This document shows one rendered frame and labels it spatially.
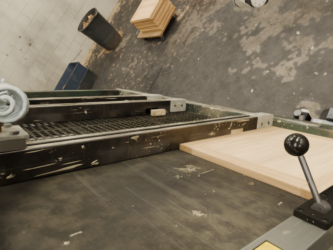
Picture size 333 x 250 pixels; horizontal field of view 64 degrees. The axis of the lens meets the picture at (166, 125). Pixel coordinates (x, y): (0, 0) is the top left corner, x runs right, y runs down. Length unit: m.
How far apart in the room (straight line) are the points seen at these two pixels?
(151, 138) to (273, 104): 1.81
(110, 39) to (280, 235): 4.94
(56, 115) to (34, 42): 4.66
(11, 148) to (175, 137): 0.45
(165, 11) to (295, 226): 3.86
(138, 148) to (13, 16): 5.21
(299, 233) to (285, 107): 2.03
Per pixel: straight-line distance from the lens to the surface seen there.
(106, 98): 1.58
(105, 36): 5.14
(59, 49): 5.96
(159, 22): 4.05
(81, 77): 5.00
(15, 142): 0.63
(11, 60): 5.74
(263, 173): 0.68
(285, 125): 1.26
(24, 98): 0.49
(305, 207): 0.49
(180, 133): 0.84
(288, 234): 0.42
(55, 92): 2.08
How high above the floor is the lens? 1.96
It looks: 40 degrees down
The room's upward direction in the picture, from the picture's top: 55 degrees counter-clockwise
